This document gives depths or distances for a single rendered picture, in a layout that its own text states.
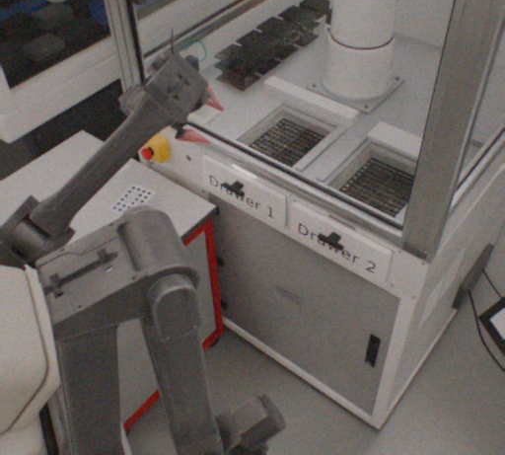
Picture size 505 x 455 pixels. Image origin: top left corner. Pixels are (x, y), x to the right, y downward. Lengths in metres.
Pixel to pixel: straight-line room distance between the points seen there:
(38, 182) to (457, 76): 1.34
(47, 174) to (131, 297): 1.51
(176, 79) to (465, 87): 0.51
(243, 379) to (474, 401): 0.84
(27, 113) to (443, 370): 1.74
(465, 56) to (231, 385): 1.56
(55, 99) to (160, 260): 1.67
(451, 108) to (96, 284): 0.81
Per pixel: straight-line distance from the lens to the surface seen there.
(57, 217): 1.04
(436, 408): 2.31
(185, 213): 1.76
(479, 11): 1.06
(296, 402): 2.25
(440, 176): 1.24
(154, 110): 0.93
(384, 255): 1.45
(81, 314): 0.51
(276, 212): 1.59
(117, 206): 1.77
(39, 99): 2.10
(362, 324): 1.76
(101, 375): 0.61
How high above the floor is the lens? 2.01
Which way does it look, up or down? 45 degrees down
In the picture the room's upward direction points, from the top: 2 degrees counter-clockwise
